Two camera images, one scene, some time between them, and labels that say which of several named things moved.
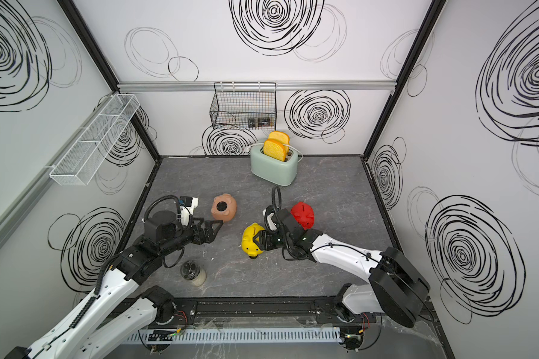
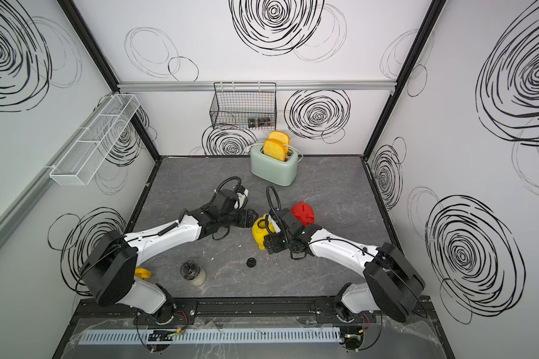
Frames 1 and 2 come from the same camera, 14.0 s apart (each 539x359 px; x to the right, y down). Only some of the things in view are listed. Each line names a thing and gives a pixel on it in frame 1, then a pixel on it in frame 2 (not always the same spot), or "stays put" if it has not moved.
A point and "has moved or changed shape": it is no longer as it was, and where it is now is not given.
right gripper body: [287, 241] stays put
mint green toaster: [281, 173] stays put
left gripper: [209, 235] → [247, 218]
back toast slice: [281, 136] stays put
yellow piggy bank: [248, 242] has moved or changed shape
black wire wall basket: [244, 106] stays put
